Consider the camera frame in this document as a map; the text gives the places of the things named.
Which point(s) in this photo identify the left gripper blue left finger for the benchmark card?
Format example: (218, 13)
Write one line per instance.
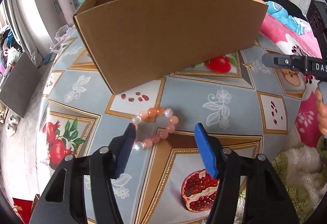
(122, 147)

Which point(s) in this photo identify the grey cardboard panel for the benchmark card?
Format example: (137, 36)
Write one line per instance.
(19, 83)

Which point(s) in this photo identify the person's right hand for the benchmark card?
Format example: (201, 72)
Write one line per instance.
(322, 112)

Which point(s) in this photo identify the light blue plush toy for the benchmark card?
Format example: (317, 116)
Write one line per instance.
(295, 24)

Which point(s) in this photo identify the pink floral blanket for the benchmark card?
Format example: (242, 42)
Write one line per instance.
(290, 43)

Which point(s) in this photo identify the brown cardboard box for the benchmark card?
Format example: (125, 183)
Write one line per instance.
(133, 42)

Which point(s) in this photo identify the pink rolled mat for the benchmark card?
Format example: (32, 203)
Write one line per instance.
(68, 10)

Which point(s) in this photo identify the gold rhinestone tree brooch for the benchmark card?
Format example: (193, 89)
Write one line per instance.
(248, 66)

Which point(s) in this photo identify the fruit pattern table cloth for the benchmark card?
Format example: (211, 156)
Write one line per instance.
(249, 111)

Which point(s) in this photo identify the white curtain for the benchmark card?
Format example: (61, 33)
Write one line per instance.
(28, 28)

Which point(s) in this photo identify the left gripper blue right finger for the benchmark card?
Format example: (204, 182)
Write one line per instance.
(208, 149)

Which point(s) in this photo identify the fluffy green white blanket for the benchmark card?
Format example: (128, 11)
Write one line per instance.
(302, 170)

